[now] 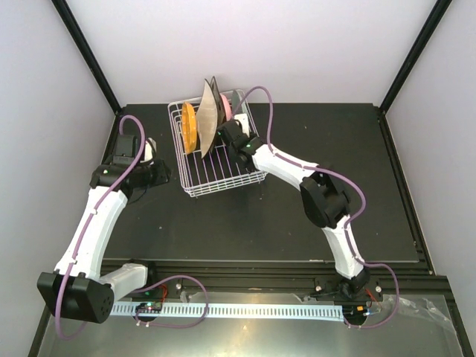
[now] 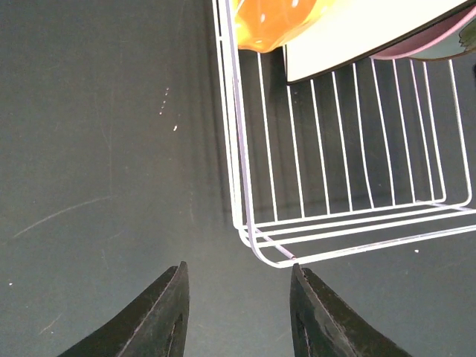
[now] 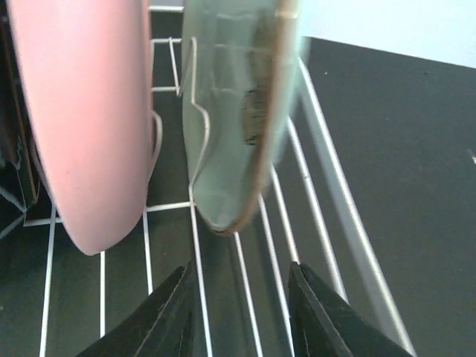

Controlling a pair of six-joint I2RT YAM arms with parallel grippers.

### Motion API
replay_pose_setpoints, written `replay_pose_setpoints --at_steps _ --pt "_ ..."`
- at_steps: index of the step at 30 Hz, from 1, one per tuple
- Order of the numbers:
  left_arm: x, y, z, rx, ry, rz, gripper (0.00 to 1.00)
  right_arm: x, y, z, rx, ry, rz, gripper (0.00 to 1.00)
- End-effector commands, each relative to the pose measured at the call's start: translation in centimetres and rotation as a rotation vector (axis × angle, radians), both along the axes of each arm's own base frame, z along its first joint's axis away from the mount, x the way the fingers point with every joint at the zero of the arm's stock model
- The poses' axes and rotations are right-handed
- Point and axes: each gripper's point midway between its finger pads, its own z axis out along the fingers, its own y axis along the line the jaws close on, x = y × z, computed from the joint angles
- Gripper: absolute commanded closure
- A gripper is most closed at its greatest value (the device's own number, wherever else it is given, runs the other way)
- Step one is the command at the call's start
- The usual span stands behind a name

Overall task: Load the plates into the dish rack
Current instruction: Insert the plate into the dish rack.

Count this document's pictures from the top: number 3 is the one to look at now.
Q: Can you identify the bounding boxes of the green floral plate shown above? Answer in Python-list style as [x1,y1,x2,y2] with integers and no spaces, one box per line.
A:
[181,1,307,235]

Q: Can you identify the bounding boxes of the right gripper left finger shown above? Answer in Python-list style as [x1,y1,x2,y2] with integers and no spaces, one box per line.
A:
[78,263,195,357]

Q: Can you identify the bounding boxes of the pink round plate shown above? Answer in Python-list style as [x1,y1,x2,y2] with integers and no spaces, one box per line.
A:
[7,1,153,255]

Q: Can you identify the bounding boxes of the square plate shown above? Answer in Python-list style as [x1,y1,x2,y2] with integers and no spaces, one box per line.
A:
[1,13,39,209]

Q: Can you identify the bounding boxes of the white wire dish rack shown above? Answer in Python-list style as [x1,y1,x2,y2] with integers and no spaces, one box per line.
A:
[0,5,417,357]

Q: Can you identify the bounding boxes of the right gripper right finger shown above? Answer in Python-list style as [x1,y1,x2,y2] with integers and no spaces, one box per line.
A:
[288,262,410,357]

